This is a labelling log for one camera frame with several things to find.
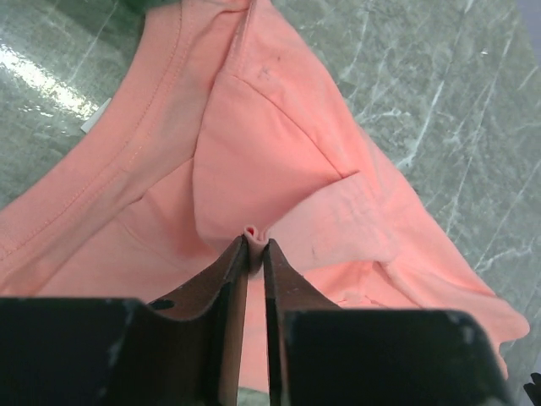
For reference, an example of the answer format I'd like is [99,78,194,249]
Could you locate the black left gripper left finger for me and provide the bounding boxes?
[1,237,248,405]

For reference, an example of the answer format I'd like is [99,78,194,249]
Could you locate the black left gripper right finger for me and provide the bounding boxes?
[263,240,512,405]

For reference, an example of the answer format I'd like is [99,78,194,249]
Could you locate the salmon pink t shirt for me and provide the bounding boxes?
[0,0,531,392]

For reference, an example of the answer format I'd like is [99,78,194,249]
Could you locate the white care label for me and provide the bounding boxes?
[80,97,112,134]

